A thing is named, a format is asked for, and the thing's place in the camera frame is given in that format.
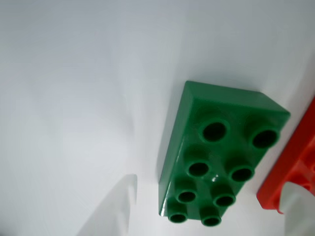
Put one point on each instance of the red lego baseplate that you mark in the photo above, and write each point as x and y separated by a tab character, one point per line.
290	159

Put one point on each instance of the green lego brick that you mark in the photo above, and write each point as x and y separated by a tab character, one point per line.
197	110

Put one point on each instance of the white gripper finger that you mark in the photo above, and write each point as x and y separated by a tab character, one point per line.
297	196
110	211

